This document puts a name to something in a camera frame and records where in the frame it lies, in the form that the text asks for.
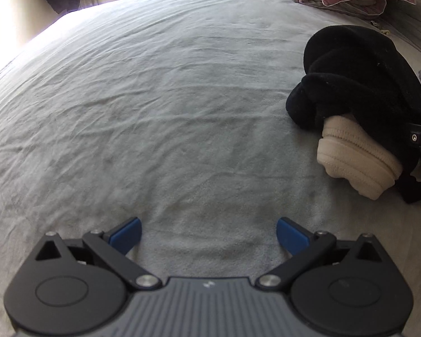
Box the grey quilted blanket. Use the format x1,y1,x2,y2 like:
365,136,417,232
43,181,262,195
371,0,421,57

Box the black fleece garment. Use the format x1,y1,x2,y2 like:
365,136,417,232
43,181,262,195
286,25,421,204

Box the beige fleece garment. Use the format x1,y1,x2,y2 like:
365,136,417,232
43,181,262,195
316,116,402,200

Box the grey bed sheet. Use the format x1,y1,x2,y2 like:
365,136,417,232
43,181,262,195
0,0,421,336

